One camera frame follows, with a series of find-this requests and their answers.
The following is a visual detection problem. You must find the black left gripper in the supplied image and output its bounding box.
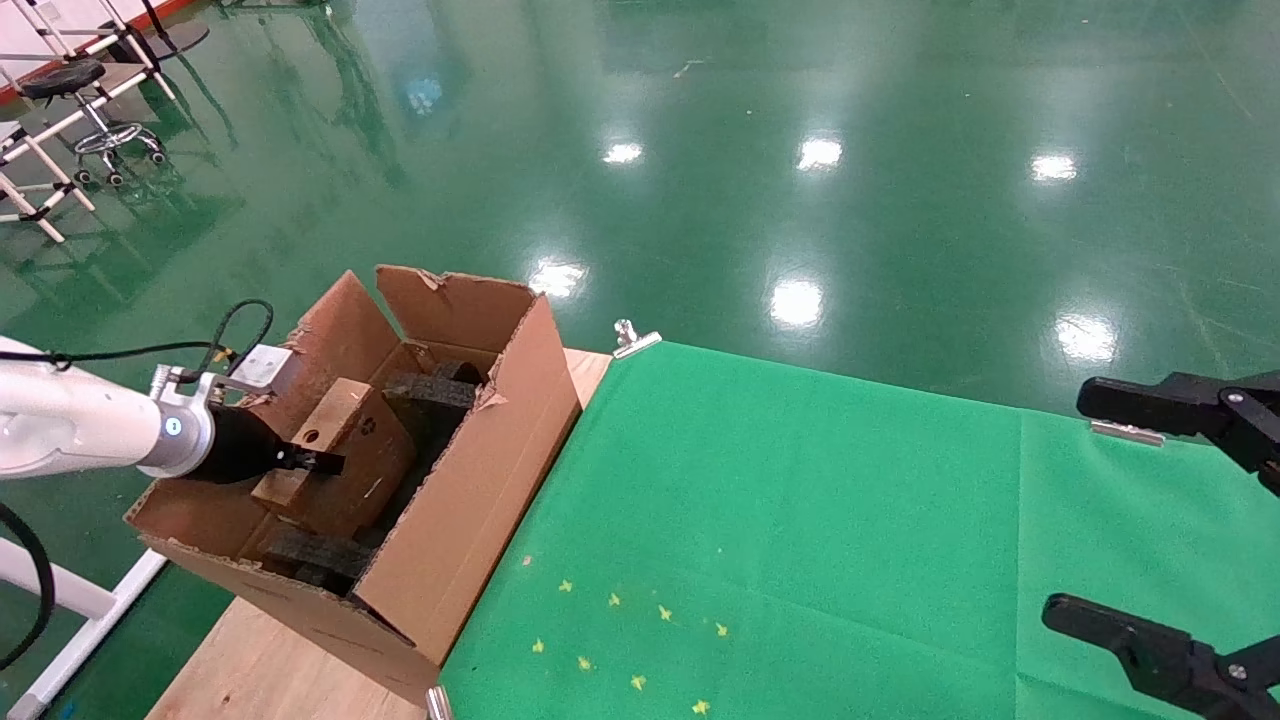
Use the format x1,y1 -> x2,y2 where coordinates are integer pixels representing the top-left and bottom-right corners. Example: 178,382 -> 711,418
195,404 -> 347,486

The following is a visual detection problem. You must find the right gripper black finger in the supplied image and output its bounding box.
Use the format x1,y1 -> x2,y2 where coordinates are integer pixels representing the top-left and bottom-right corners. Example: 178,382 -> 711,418
1041,594 -> 1280,720
1076,371 -> 1280,498

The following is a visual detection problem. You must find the small brown cardboard box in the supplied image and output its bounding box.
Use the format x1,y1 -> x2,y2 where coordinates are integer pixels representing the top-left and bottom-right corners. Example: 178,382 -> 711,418
250,377 -> 417,541

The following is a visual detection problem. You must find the large open cardboard carton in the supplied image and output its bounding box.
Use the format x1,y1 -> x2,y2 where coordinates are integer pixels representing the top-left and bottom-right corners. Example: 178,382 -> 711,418
125,264 -> 584,706

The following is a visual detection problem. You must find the green cloth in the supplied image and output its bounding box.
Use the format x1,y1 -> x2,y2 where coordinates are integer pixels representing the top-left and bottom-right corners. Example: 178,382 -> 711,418
440,343 -> 1280,720

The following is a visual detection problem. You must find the white pipe rack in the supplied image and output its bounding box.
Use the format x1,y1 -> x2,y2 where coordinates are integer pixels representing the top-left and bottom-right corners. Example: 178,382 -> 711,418
0,0 -> 179,244

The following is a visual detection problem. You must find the black round stand base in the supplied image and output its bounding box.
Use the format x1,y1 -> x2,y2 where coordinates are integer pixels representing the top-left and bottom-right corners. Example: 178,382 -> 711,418
95,20 -> 212,63

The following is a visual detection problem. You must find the black wheeled stool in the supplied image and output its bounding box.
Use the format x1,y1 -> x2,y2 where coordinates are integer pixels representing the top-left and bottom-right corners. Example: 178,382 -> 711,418
20,58 -> 169,189

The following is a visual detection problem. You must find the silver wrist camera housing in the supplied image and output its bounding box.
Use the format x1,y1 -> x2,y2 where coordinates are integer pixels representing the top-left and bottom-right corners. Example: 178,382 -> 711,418
150,344 -> 294,393

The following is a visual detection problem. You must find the thin black cable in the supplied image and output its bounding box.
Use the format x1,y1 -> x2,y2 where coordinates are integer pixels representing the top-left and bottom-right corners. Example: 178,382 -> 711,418
0,298 -> 275,373

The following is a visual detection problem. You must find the white table frame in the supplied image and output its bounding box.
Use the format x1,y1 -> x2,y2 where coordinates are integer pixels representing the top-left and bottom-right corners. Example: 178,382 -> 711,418
0,535 -> 171,720

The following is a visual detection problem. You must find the thick black hose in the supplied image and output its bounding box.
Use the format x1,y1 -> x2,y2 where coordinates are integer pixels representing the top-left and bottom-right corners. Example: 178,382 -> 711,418
0,500 -> 54,672

